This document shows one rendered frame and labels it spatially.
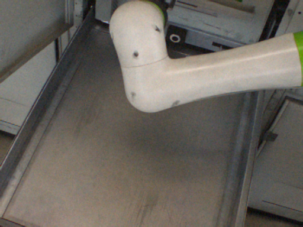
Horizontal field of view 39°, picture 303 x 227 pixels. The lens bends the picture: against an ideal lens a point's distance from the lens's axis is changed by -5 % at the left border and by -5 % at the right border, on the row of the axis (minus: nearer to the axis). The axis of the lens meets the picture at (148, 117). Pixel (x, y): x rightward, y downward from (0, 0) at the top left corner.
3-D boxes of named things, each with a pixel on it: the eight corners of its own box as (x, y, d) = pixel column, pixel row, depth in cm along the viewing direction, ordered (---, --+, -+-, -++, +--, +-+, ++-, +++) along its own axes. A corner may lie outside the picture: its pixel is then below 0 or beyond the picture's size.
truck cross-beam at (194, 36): (257, 64, 134) (263, 51, 129) (94, 18, 138) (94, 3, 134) (259, 54, 137) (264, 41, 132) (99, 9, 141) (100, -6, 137)
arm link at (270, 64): (286, 28, 91) (298, 36, 80) (293, 80, 95) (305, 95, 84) (122, 58, 97) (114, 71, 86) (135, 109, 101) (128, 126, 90)
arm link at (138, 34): (151, -2, 80) (96, 10, 83) (165, 61, 84) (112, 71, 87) (163, -8, 93) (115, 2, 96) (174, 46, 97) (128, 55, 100)
